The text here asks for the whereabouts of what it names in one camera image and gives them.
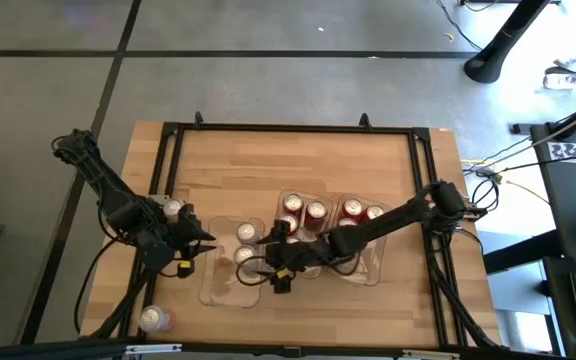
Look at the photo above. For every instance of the yellow floor scrap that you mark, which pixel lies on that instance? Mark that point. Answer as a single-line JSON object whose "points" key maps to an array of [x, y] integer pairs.
{"points": [[448, 36]]}

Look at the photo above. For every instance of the black metal table frame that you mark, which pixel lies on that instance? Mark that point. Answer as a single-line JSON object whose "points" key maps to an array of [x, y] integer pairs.
{"points": [[293, 128]]}

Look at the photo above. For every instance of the red Coca-Cola can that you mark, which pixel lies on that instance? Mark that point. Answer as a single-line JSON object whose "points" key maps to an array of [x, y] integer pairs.
{"points": [[292, 223], [293, 203], [316, 211]]}

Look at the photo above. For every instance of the black metal crossbar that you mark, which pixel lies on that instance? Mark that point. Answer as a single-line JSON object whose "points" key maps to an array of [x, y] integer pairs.
{"points": [[68, 352]]}

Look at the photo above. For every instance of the clear plastic bin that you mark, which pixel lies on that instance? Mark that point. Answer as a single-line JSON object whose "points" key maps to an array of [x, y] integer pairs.
{"points": [[271, 215], [228, 290], [368, 272]]}

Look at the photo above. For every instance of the silver and orange soda can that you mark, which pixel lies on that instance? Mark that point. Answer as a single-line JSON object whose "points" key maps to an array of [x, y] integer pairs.
{"points": [[243, 255], [173, 207], [246, 231], [153, 319]]}

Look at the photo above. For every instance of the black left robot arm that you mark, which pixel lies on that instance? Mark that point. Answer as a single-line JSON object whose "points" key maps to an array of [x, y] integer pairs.
{"points": [[103, 185]]}

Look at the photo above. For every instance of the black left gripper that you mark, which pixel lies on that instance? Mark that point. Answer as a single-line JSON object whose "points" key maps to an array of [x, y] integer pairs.
{"points": [[168, 245]]}

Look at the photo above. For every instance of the black stand leg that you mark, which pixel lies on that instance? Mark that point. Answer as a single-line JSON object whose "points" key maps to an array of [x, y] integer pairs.
{"points": [[503, 42]]}

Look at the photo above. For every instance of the black desk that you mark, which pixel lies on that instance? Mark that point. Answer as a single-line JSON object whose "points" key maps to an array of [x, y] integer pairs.
{"points": [[568, 200]]}

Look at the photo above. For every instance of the person's foot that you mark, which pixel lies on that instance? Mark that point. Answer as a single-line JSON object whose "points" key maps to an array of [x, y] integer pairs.
{"points": [[563, 79]]}

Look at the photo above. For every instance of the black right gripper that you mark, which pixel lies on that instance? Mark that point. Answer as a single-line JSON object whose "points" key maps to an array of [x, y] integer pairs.
{"points": [[308, 252]]}

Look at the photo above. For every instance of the black desk crossbar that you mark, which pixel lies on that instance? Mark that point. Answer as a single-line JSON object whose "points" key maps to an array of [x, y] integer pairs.
{"points": [[518, 250]]}

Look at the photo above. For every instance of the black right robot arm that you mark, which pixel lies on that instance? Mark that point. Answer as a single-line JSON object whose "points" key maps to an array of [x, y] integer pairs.
{"points": [[393, 220]]}

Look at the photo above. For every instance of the white power adapter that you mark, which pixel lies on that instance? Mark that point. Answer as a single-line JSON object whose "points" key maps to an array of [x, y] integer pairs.
{"points": [[490, 171]]}

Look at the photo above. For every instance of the black frame clamp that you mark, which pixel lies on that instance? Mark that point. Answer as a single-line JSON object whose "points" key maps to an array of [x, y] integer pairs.
{"points": [[198, 119], [365, 120]]}

